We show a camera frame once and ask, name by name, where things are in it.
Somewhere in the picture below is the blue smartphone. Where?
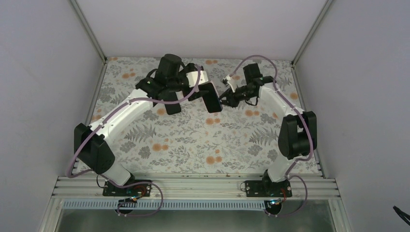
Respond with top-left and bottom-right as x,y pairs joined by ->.
199,82 -> 223,113

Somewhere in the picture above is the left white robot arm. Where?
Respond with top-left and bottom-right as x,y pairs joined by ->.
72,54 -> 209,189

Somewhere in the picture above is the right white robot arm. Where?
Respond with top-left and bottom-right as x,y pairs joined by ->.
220,63 -> 317,195

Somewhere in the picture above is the black phone on table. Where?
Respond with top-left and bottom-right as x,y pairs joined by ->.
163,92 -> 182,115

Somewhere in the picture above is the floral tablecloth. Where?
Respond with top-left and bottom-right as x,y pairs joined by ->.
92,57 -> 301,174

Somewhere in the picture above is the black object at edge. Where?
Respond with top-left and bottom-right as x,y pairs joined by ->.
393,205 -> 410,225

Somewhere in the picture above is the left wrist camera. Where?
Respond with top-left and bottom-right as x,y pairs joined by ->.
186,70 -> 209,87

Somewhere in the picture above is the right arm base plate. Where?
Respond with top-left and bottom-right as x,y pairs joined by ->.
244,180 -> 293,198

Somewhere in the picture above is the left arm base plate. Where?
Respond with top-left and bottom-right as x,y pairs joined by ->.
102,180 -> 152,198

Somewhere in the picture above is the aluminium rail frame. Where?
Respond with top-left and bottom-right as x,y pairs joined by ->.
52,174 -> 341,200

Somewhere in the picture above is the grey slotted cable duct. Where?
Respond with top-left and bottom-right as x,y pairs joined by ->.
62,199 -> 265,211

